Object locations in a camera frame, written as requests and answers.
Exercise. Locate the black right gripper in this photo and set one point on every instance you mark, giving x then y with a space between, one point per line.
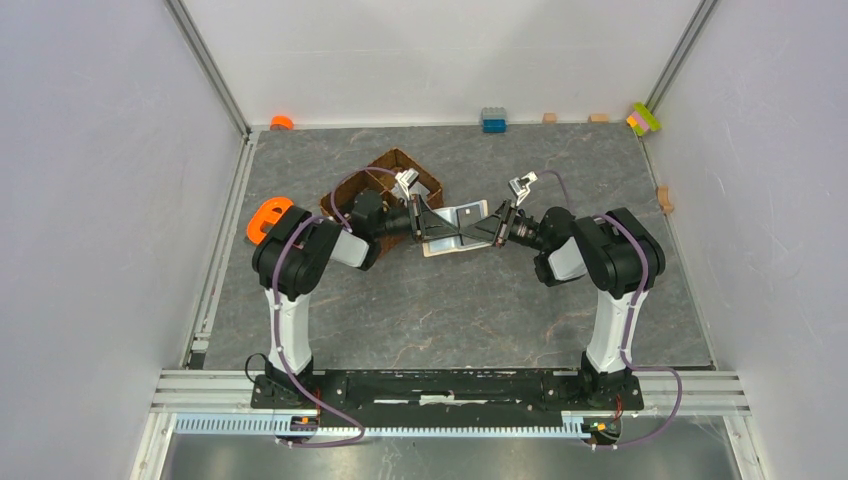
489 228

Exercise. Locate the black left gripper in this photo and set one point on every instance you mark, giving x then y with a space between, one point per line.
428 224

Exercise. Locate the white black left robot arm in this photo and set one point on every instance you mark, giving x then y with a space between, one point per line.
294 248

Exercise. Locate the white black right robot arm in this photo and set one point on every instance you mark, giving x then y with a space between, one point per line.
617 253

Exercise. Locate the woven wicker divided basket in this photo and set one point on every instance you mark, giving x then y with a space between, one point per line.
380 177

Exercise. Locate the blue toy brick stack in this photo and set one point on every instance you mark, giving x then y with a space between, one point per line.
493 120

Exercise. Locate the small wooden block right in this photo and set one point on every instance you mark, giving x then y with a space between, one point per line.
599 118

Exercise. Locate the orange plastic letter toy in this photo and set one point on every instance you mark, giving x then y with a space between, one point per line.
266 216

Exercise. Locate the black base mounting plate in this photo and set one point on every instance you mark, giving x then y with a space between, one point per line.
475 398

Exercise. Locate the curved wooden block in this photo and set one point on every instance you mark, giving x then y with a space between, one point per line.
664 200

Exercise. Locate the orange round cap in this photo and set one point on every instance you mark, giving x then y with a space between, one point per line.
281 122

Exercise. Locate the green pink yellow brick stack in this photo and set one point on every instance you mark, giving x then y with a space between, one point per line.
642 121

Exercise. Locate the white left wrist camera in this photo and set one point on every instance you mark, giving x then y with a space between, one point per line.
404 181

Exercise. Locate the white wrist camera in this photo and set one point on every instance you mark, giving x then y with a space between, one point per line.
520 187
404 181

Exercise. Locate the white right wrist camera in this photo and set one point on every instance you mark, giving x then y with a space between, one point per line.
520 187

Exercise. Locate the aluminium frame rail left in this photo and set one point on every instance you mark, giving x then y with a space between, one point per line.
194 39

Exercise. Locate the aluminium frame rail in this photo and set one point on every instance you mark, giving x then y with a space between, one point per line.
194 39
703 13

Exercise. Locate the aluminium frame rail right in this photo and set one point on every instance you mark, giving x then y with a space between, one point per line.
703 13

